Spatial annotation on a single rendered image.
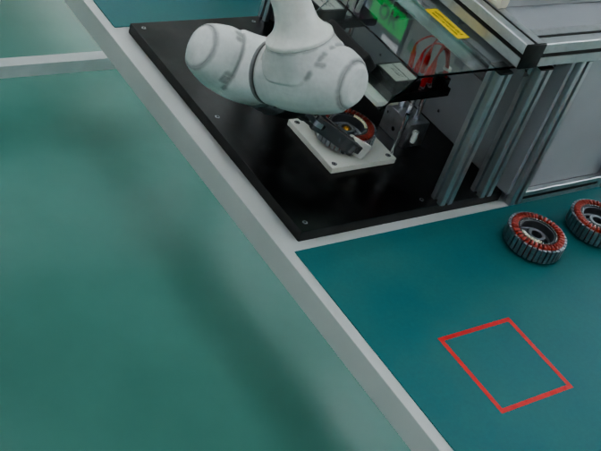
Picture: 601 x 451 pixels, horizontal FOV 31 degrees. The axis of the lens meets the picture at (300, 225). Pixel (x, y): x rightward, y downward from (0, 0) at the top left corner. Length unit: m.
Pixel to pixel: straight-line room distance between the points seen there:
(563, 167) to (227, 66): 0.78
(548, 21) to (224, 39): 0.57
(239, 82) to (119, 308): 1.11
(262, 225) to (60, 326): 0.91
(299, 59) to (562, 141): 0.68
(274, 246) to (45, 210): 1.22
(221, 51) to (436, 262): 0.52
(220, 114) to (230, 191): 0.19
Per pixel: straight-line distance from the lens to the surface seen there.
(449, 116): 2.15
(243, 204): 1.83
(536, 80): 1.90
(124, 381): 2.50
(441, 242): 1.91
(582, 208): 2.11
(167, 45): 2.15
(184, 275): 2.79
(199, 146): 1.93
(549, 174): 2.13
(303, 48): 1.58
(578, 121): 2.08
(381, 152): 2.01
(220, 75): 1.67
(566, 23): 1.93
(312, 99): 1.59
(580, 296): 1.95
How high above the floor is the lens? 1.83
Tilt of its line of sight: 37 degrees down
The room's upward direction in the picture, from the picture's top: 20 degrees clockwise
